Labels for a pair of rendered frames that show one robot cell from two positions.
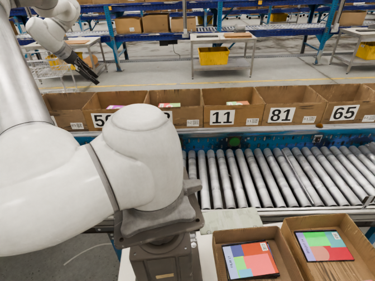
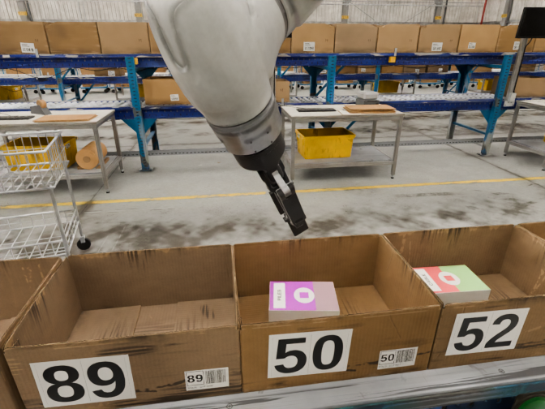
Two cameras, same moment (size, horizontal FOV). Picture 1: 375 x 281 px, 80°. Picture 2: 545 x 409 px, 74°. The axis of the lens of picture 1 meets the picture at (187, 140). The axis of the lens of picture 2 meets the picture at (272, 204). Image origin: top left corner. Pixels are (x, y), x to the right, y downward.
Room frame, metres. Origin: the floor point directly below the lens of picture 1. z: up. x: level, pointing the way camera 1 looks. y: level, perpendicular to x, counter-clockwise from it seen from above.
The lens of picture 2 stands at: (0.79, 0.69, 1.51)
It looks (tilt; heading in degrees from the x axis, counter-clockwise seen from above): 24 degrees down; 351
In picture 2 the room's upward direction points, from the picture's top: straight up
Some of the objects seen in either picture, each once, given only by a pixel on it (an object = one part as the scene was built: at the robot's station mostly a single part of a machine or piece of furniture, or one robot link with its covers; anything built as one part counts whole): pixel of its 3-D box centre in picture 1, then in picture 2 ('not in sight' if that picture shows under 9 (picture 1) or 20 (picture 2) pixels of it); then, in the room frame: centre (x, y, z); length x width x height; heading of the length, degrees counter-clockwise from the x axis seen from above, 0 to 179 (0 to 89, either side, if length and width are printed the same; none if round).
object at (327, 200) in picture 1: (311, 174); not in sight; (0.96, -0.74, 0.72); 0.52 x 0.05 x 0.05; 179
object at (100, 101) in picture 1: (119, 110); (321, 301); (1.44, 0.48, 0.96); 0.39 x 0.29 x 0.17; 89
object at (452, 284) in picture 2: (169, 110); (445, 289); (1.48, 0.13, 0.92); 0.16 x 0.11 x 0.07; 87
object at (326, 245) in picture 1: (322, 245); not in sight; (0.50, -0.56, 0.76); 0.19 x 0.14 x 0.02; 90
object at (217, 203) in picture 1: (214, 177); not in sight; (0.97, -0.15, 0.72); 0.52 x 0.05 x 0.05; 179
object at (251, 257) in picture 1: (248, 258); not in sight; (0.44, -0.22, 0.79); 0.19 x 0.14 x 0.02; 95
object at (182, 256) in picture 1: (164, 255); not in sight; (0.41, 0.09, 0.91); 0.26 x 0.26 x 0.33; 5
